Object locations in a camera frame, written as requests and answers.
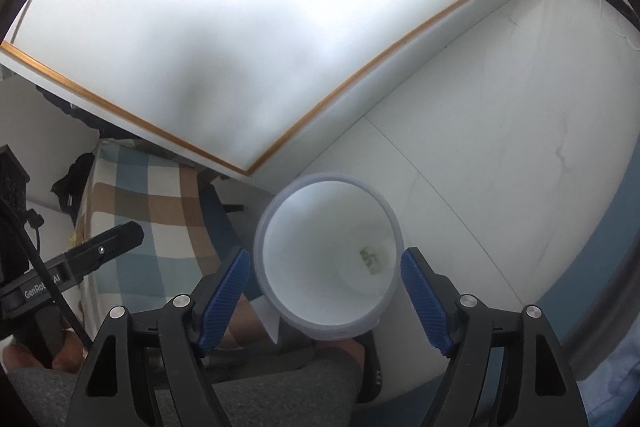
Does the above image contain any white trash bin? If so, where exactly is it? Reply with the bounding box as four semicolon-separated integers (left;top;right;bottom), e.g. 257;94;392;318
253;172;405;340

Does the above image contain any person's left hand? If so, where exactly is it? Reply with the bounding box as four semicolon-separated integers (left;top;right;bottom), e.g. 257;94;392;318
0;330;94;375

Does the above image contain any checkered tablecloth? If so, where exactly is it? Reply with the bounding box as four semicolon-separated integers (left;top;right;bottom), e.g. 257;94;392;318
76;140;243;336

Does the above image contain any black hanging jacket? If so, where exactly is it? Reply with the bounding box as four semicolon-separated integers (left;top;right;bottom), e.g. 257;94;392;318
51;153;96;225

